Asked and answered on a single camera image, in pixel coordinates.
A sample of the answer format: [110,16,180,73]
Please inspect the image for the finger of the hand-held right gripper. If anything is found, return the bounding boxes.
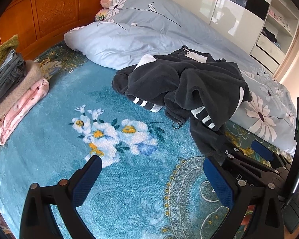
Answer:
[251,140,292,174]
[215,136,281,188]

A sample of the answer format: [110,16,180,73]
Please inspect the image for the carved wooden headboard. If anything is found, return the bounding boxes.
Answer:
[0,0,130,63]

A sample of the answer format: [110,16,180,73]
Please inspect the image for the light grey folded garment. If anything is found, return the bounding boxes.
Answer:
[0,49,17,86]

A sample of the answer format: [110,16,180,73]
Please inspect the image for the glossy white wardrobe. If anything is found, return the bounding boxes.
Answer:
[128,0,299,80]

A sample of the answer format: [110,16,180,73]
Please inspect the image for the black fleece jacket white stripes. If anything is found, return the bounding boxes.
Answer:
[112,46,252,160]

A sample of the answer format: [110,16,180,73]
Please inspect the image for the dark grey folded garment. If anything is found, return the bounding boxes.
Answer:
[0,55,27,112]

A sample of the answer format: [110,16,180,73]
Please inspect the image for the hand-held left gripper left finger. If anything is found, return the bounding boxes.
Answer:
[19,155,103,239]

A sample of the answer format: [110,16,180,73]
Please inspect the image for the green knit folded garment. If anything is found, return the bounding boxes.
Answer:
[0,34,20,74]

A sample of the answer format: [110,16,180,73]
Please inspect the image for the teal floral blanket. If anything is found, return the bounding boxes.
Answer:
[0,41,297,239]

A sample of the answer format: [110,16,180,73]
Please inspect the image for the dark shelf clothes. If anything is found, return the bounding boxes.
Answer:
[261,27,281,44]

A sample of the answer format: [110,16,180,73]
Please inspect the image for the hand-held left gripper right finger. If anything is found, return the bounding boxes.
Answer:
[203,156,286,239]

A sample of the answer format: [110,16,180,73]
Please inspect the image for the light blue floral duvet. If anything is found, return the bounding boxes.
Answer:
[64,0,298,156]

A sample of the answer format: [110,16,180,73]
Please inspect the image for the pink floral pillow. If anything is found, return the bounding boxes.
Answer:
[95,8,110,22]

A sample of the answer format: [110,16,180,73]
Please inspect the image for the wooden door frame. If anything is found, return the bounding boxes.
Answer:
[273,15,299,81]

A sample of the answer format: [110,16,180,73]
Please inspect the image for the pink patterned shelf clothes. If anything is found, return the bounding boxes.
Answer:
[269,9,291,30]

